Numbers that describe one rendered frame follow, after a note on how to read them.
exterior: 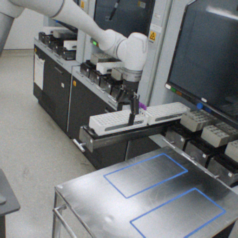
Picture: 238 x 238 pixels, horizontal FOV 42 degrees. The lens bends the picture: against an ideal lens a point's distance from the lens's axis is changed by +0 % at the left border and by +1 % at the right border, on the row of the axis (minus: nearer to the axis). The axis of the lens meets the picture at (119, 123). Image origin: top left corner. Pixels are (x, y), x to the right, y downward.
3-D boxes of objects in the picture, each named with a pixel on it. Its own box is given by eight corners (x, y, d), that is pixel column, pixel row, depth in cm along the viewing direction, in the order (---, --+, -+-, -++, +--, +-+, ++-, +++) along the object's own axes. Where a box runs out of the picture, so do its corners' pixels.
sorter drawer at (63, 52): (122, 52, 303) (123, 43, 299) (130, 57, 294) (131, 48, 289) (53, 55, 263) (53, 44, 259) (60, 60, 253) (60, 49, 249)
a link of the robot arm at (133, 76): (131, 72, 137) (129, 84, 140) (147, 70, 142) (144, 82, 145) (120, 65, 143) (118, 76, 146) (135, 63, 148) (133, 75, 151)
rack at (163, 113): (176, 111, 185) (179, 102, 182) (188, 118, 178) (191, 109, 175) (138, 118, 169) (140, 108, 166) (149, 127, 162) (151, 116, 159)
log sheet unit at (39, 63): (33, 82, 326) (34, 49, 309) (43, 92, 308) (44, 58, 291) (31, 82, 325) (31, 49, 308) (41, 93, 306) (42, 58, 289)
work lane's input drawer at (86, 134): (175, 118, 192) (179, 105, 187) (191, 129, 182) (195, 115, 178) (70, 140, 151) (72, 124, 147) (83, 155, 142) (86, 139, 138)
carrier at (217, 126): (231, 144, 155) (235, 134, 153) (229, 145, 154) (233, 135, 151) (214, 133, 163) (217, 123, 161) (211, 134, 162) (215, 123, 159)
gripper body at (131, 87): (120, 76, 146) (117, 94, 150) (130, 83, 140) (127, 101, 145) (132, 75, 150) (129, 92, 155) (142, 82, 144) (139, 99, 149)
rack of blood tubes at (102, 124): (135, 117, 167) (137, 108, 164) (147, 126, 161) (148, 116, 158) (88, 127, 151) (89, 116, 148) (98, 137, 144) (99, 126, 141)
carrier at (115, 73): (122, 81, 209) (123, 73, 207) (120, 82, 208) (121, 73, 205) (113, 75, 217) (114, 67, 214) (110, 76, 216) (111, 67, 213)
